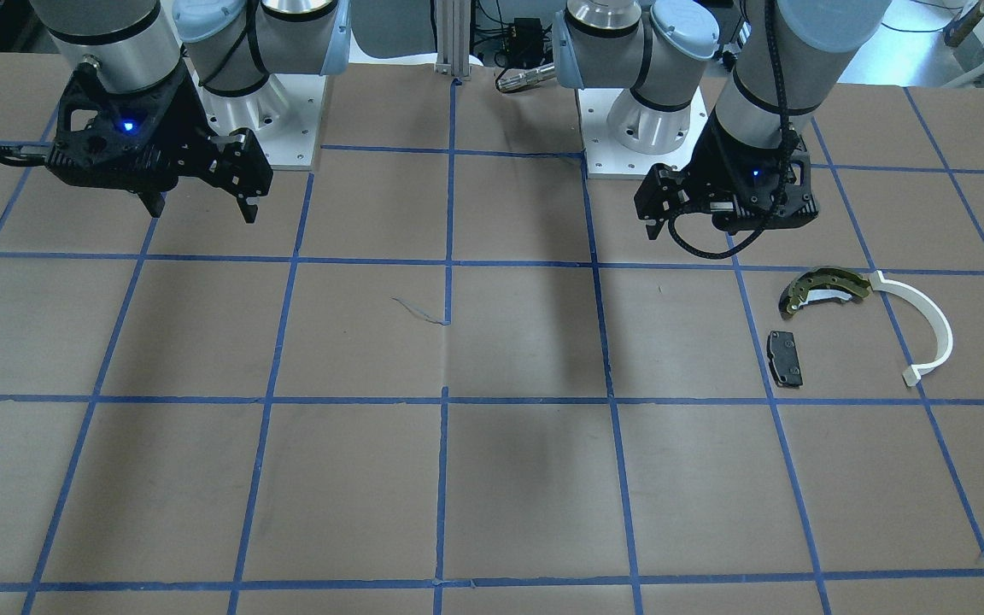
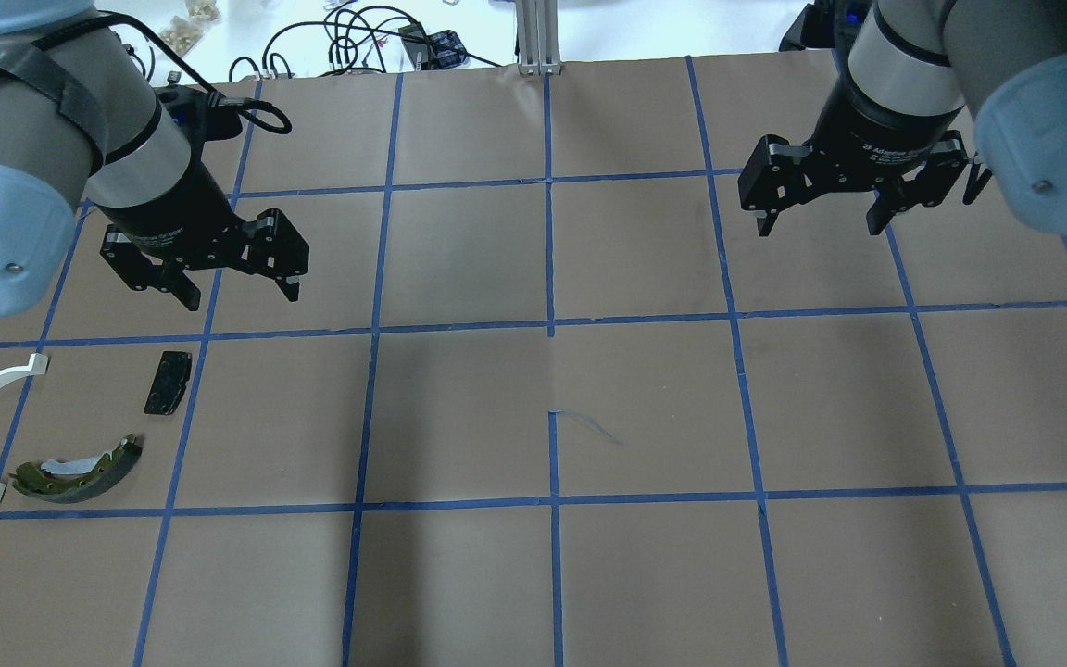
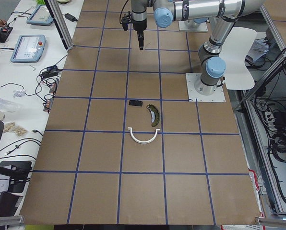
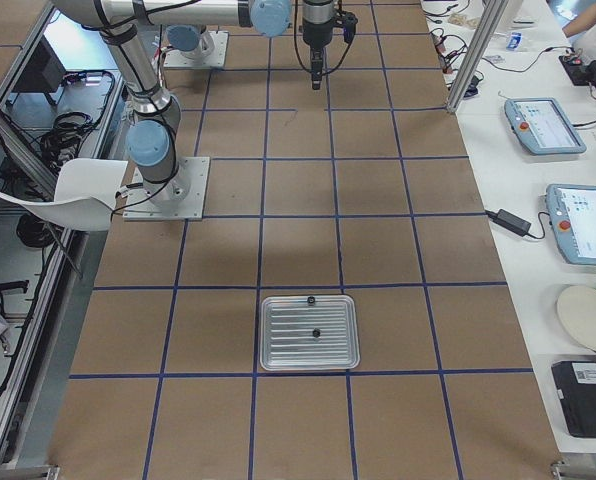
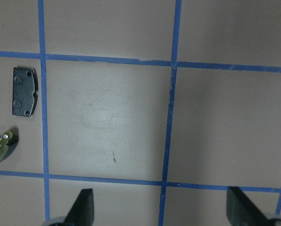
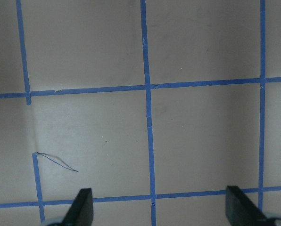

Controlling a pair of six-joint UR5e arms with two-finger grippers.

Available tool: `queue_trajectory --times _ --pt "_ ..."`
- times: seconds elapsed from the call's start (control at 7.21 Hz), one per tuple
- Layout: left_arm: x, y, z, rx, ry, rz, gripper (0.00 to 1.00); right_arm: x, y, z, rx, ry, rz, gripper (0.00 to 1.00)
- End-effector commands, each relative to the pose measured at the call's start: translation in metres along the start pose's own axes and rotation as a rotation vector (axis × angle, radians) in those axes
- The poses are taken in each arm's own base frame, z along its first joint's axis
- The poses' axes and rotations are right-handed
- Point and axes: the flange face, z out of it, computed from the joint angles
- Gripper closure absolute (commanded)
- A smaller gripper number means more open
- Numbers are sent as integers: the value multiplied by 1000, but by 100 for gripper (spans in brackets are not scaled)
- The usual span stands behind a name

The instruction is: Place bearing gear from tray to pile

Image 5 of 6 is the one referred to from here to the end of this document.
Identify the olive brake shoe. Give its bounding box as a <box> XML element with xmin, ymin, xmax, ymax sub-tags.
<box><xmin>0</xmin><ymin>127</ymin><xmax>19</xmax><ymax>163</ymax></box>

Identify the black brake pad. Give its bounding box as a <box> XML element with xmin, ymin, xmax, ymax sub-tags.
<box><xmin>12</xmin><ymin>67</ymin><xmax>38</xmax><ymax>117</ymax></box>

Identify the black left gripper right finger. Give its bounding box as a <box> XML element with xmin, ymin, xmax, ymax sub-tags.
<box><xmin>226</xmin><ymin>186</ymin><xmax>275</xmax><ymax>226</ymax></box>

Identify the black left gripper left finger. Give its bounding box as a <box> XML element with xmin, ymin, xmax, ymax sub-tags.
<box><xmin>64</xmin><ymin>189</ymin><xmax>94</xmax><ymax>226</ymax></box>

